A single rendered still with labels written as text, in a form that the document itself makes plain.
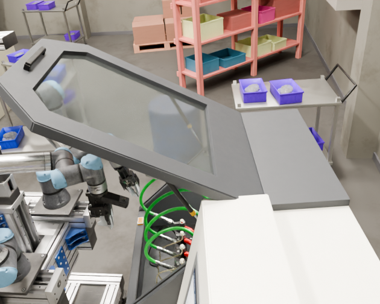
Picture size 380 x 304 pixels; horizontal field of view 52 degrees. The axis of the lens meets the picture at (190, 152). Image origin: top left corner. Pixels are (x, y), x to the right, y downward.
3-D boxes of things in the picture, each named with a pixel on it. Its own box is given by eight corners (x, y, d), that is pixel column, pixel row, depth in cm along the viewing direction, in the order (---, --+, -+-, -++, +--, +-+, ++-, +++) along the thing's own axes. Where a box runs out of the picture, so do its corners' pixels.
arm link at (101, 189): (107, 174, 155) (104, 186, 149) (109, 183, 158) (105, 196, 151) (88, 175, 156) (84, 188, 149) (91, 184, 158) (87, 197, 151)
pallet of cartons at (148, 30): (203, 34, 847) (201, -7, 802) (199, 50, 753) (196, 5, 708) (138, 37, 866) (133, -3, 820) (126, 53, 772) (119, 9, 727)
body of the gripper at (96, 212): (93, 207, 164) (87, 184, 158) (113, 205, 164) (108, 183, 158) (90, 219, 158) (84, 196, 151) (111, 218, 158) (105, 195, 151)
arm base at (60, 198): (38, 209, 211) (33, 195, 205) (49, 192, 223) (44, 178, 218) (64, 210, 209) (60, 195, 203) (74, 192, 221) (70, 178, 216)
